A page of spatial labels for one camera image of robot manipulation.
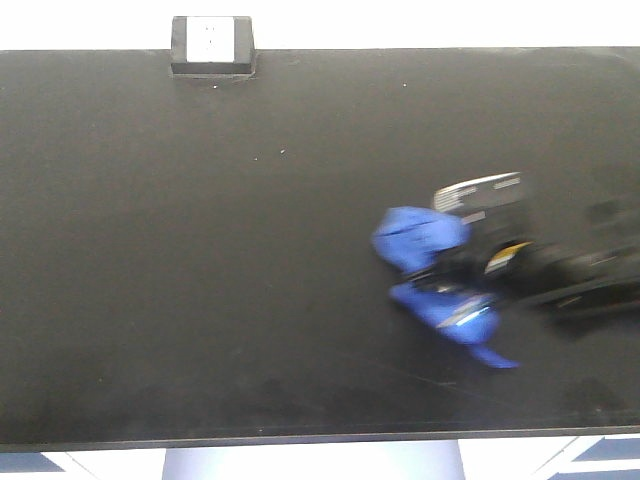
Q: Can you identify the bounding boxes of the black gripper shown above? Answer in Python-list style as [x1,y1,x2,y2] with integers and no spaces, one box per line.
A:
[414,171,531,300]

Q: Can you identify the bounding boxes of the blue left cabinet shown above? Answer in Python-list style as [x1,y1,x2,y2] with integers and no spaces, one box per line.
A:
[0,449,166,480]

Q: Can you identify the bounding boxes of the blue microfiber cloth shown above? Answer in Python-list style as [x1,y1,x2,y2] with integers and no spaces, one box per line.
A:
[371,206,519,370]

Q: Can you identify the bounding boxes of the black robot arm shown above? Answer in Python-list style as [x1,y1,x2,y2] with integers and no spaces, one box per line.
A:
[406,172,639,318]

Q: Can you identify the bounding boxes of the black benchtop power outlet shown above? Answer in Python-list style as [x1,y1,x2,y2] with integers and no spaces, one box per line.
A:
[170,16,256,78]

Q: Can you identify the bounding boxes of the blue right cabinet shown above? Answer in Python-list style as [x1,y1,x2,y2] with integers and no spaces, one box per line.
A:
[458,434,639,479]

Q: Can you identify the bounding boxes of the blue cabinet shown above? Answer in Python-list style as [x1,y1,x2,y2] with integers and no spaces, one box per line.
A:
[458,434,639,479]
[0,449,166,480]

